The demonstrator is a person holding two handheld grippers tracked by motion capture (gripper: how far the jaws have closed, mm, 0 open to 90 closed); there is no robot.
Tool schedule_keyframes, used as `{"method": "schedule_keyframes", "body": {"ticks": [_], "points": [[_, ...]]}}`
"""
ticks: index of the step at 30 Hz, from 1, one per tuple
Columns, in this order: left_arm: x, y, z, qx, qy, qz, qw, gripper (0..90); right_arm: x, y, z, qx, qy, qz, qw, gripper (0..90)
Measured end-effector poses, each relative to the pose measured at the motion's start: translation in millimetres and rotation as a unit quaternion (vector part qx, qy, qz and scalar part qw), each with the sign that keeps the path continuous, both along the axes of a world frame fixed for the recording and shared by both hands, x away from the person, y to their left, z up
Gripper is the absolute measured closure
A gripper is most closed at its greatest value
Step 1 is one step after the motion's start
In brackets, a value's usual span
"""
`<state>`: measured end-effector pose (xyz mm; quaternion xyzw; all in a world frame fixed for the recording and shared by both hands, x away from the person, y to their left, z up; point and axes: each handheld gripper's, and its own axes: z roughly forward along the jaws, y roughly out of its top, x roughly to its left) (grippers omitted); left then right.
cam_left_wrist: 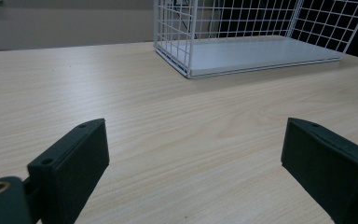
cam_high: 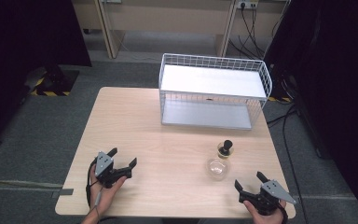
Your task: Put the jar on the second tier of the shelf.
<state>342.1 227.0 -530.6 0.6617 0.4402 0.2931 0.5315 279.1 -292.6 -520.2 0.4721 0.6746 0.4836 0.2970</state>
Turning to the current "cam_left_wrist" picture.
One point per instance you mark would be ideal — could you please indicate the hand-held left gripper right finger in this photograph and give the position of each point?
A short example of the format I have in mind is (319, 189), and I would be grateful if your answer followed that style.
(329, 168)

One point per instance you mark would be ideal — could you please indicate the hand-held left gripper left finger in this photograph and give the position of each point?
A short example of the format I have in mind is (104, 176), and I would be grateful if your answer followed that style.
(74, 168)

